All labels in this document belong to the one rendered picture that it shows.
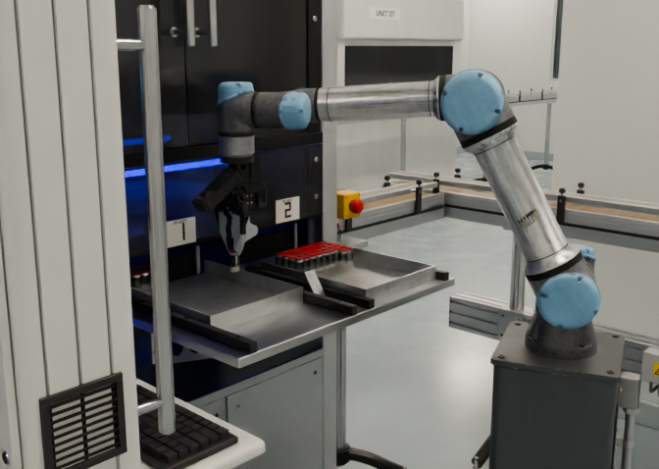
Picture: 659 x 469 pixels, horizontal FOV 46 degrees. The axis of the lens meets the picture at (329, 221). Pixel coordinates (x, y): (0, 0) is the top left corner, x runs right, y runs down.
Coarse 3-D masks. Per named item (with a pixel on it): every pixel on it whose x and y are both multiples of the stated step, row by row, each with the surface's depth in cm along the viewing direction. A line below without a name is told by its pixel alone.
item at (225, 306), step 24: (216, 264) 191; (192, 288) 182; (216, 288) 182; (240, 288) 182; (264, 288) 180; (288, 288) 175; (192, 312) 157; (216, 312) 165; (240, 312) 159; (264, 312) 164
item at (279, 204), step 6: (288, 198) 202; (294, 198) 203; (276, 204) 198; (282, 204) 200; (288, 204) 202; (294, 204) 203; (276, 210) 199; (282, 210) 201; (294, 210) 204; (276, 216) 199; (282, 216) 201; (294, 216) 204; (276, 222) 199; (282, 222) 201
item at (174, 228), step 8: (168, 224) 174; (176, 224) 176; (184, 224) 178; (192, 224) 180; (168, 232) 175; (176, 232) 176; (184, 232) 178; (192, 232) 180; (168, 240) 175; (176, 240) 177; (184, 240) 179; (192, 240) 180
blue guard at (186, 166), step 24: (312, 144) 206; (144, 168) 168; (168, 168) 172; (192, 168) 178; (216, 168) 183; (264, 168) 194; (288, 168) 200; (312, 168) 207; (144, 192) 169; (168, 192) 173; (192, 192) 178; (288, 192) 202; (312, 192) 208; (144, 216) 170; (168, 216) 174; (192, 216) 180; (264, 216) 196; (144, 240) 171
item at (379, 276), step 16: (368, 256) 203; (384, 256) 199; (288, 272) 186; (320, 272) 195; (336, 272) 195; (352, 272) 195; (368, 272) 195; (384, 272) 195; (400, 272) 195; (416, 272) 183; (432, 272) 188; (336, 288) 176; (352, 288) 173; (368, 288) 171; (384, 288) 175; (400, 288) 179
